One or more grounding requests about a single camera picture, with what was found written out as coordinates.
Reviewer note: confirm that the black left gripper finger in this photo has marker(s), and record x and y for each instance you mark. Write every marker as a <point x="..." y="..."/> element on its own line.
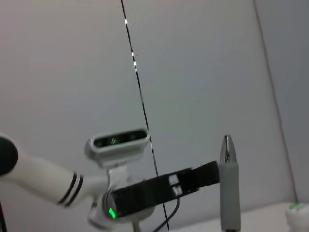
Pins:
<point x="202" y="177"/>

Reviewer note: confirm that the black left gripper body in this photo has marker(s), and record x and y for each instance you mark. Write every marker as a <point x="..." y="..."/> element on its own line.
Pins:
<point x="144" y="193"/>

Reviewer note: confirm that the silver ballpoint pen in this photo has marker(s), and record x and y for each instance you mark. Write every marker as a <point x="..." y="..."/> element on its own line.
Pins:
<point x="230" y="193"/>

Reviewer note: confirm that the clear water bottle green label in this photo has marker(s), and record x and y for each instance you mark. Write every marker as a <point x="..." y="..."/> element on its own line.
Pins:
<point x="298" y="215"/>

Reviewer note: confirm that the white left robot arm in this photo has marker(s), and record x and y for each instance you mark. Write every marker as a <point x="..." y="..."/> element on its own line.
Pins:
<point x="43" y="174"/>

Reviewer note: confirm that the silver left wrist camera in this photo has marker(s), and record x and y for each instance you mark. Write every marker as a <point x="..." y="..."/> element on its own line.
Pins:
<point x="116" y="145"/>

